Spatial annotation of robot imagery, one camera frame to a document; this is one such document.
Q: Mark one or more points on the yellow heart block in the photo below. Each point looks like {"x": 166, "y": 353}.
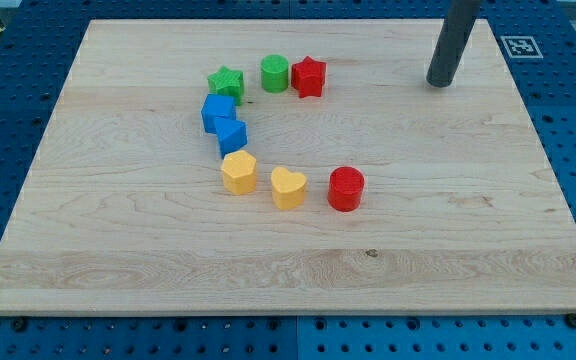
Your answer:
{"x": 288, "y": 188}

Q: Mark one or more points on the yellow hexagon block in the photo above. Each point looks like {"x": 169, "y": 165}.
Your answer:
{"x": 239, "y": 172}

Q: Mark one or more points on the red cylinder block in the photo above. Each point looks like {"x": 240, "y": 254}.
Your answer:
{"x": 346, "y": 185}

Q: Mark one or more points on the blue triangle block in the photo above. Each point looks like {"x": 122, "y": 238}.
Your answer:
{"x": 231, "y": 135}

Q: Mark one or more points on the light wooden board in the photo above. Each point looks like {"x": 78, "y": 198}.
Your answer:
{"x": 124, "y": 211}

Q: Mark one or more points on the blue cube block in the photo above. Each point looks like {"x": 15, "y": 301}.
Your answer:
{"x": 217, "y": 106}

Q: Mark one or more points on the red star block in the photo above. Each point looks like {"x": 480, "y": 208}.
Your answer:
{"x": 308, "y": 77}

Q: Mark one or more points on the green cylinder block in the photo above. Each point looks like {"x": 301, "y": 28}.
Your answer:
{"x": 274, "y": 73}

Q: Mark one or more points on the green star block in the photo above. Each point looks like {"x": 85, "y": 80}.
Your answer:
{"x": 227, "y": 82}

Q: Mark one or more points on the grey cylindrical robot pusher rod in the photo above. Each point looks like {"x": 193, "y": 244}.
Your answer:
{"x": 452, "y": 40}

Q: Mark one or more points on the white fiducial marker tag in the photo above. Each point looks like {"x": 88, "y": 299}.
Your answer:
{"x": 521, "y": 47}

